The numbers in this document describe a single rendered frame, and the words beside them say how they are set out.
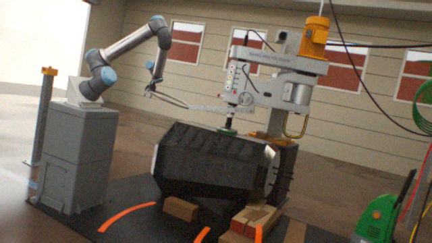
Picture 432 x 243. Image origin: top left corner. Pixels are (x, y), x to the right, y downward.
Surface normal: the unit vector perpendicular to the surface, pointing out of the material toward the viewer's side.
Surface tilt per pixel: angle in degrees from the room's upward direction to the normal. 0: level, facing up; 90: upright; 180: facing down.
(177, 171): 90
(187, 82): 90
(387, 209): 90
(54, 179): 90
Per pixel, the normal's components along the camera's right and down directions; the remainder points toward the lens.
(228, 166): -0.31, 0.03
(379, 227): -0.66, -0.06
